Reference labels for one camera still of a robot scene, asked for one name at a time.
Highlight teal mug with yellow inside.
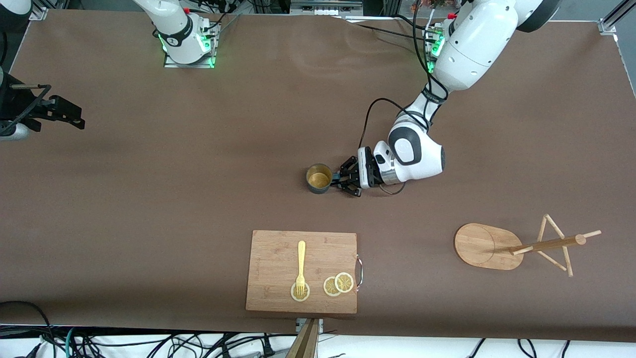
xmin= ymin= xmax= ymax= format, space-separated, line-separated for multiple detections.
xmin=305 ymin=164 xmax=341 ymax=194

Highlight wooden mug rack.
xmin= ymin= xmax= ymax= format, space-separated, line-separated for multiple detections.
xmin=454 ymin=214 xmax=602 ymax=277

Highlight yellow plastic fork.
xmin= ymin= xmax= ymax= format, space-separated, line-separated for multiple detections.
xmin=295 ymin=241 xmax=307 ymax=297

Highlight bamboo cutting board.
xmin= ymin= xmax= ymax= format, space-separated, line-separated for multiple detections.
xmin=245 ymin=230 xmax=358 ymax=315

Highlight brown table cover sheet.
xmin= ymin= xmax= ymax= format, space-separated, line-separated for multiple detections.
xmin=0 ymin=9 xmax=636 ymax=344

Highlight white power strip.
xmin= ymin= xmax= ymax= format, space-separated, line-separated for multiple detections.
xmin=291 ymin=0 xmax=364 ymax=15

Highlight wooden beam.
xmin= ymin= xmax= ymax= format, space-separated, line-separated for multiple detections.
xmin=286 ymin=318 xmax=321 ymax=358

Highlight black cable with thin rod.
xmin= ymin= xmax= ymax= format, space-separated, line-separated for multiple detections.
xmin=0 ymin=84 xmax=52 ymax=136

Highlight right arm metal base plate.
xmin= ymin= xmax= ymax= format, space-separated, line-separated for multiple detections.
xmin=163 ymin=20 xmax=220 ymax=69

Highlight aluminium frame profile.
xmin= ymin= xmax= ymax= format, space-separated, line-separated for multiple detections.
xmin=599 ymin=0 xmax=636 ymax=35

